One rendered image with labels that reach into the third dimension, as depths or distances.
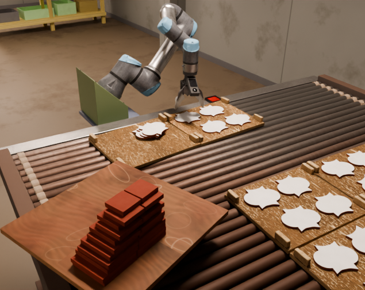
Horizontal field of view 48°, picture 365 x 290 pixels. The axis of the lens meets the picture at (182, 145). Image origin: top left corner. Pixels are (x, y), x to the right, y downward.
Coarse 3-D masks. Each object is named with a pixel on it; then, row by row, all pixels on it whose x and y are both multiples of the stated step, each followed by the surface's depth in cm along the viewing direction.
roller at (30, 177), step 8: (328, 96) 249; (336, 96) 251; (296, 104) 237; (304, 104) 239; (264, 112) 227; (272, 112) 228; (280, 112) 230; (88, 160) 180; (96, 160) 181; (104, 160) 183; (56, 168) 174; (64, 168) 175; (72, 168) 176; (32, 176) 169; (40, 176) 170; (48, 176) 172
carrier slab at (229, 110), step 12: (192, 108) 226; (228, 108) 227; (204, 120) 213; (216, 120) 213; (252, 120) 214; (192, 132) 201; (204, 132) 201; (228, 132) 202; (240, 132) 204; (204, 144) 193
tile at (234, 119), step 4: (228, 116) 216; (232, 116) 216; (236, 116) 216; (240, 116) 216; (244, 116) 216; (248, 116) 216; (228, 120) 212; (232, 120) 212; (236, 120) 212; (240, 120) 212; (244, 120) 212; (248, 120) 212; (228, 124) 209; (232, 124) 208; (236, 124) 208; (240, 124) 208
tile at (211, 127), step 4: (208, 120) 211; (204, 124) 207; (208, 124) 207; (212, 124) 207; (216, 124) 207; (220, 124) 208; (224, 124) 208; (204, 128) 203; (208, 128) 203; (212, 128) 203; (216, 128) 204; (220, 128) 204; (224, 128) 204; (208, 132) 200; (212, 132) 200; (216, 132) 202; (220, 132) 202
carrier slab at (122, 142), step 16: (128, 128) 204; (176, 128) 205; (96, 144) 189; (112, 144) 190; (128, 144) 190; (144, 144) 190; (160, 144) 190; (176, 144) 190; (192, 144) 191; (112, 160) 178; (128, 160) 178; (144, 160) 178; (160, 160) 181
